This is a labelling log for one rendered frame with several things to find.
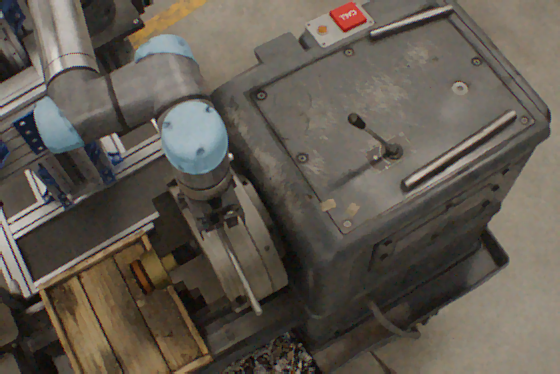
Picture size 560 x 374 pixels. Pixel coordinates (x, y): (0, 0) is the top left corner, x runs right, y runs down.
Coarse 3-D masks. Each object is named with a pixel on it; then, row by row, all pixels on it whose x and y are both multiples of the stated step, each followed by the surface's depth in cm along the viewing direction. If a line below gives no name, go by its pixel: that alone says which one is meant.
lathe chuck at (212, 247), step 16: (176, 192) 127; (192, 224) 123; (240, 224) 124; (208, 240) 123; (240, 240) 124; (208, 256) 122; (224, 256) 123; (240, 256) 124; (256, 256) 125; (224, 272) 124; (256, 272) 126; (224, 288) 125; (240, 288) 127; (256, 288) 129; (272, 288) 133
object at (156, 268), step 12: (156, 252) 134; (132, 264) 133; (144, 264) 132; (156, 264) 132; (168, 264) 133; (144, 276) 132; (156, 276) 132; (168, 276) 132; (144, 288) 132; (156, 288) 134
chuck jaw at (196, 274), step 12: (192, 264) 133; (204, 264) 133; (180, 276) 132; (192, 276) 132; (204, 276) 132; (180, 288) 134; (192, 288) 130; (204, 288) 130; (216, 288) 130; (216, 300) 129; (228, 300) 131; (240, 300) 131
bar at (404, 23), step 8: (440, 8) 138; (448, 8) 138; (416, 16) 137; (424, 16) 137; (432, 16) 137; (440, 16) 138; (392, 24) 136; (400, 24) 136; (408, 24) 137; (416, 24) 137; (368, 32) 136; (376, 32) 135; (384, 32) 136; (392, 32) 137
